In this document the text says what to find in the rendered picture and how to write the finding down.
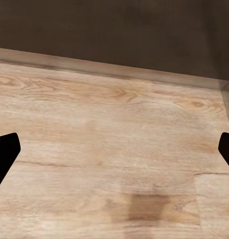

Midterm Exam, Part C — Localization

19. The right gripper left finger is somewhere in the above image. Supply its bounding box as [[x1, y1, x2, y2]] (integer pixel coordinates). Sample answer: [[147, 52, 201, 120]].
[[0, 132, 21, 184]]

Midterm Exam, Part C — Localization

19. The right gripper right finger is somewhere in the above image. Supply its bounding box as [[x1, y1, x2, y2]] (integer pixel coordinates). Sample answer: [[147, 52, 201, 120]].
[[218, 132, 229, 165]]

